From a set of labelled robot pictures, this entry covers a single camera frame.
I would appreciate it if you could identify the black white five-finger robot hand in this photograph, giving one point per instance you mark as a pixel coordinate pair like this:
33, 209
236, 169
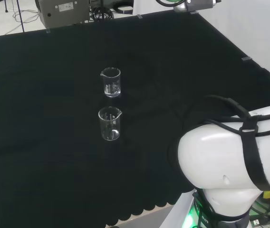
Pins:
192, 6

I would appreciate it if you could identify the clear glass beaker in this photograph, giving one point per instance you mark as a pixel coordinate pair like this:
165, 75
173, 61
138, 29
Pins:
109, 128
111, 85

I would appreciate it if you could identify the clear cloth clip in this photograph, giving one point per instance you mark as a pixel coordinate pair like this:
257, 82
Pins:
47, 31
139, 16
246, 59
193, 12

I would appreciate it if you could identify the grey metal equipment case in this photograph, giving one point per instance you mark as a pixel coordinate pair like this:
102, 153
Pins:
63, 12

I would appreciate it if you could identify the black tripod leg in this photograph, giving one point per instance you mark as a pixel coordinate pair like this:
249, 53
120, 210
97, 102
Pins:
20, 16

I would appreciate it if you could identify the black bench cloth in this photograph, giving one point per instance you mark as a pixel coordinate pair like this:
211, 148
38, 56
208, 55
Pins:
54, 118

